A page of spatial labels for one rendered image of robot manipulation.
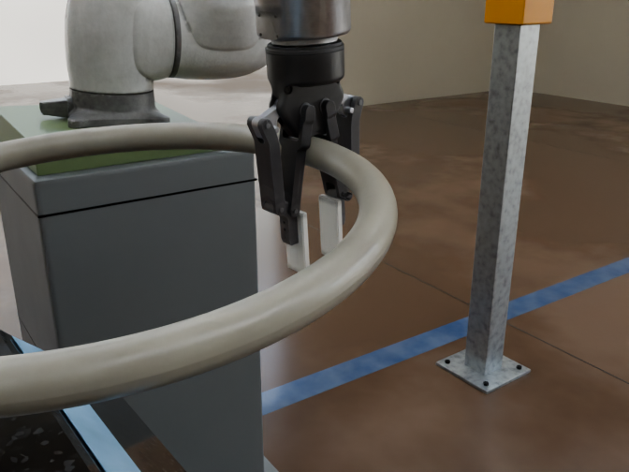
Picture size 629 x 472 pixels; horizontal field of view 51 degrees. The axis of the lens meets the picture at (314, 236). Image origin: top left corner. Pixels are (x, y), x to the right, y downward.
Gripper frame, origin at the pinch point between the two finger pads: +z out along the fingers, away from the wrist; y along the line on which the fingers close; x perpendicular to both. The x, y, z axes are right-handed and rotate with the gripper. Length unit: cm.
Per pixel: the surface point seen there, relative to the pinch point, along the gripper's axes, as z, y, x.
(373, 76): 92, -432, -413
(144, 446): 5.2, 26.8, 11.0
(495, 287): 62, -103, -44
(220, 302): 35, -17, -51
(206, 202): 14, -17, -51
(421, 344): 92, -101, -69
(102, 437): 1.3, 30.2, 12.7
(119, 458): 1.4, 30.2, 15.3
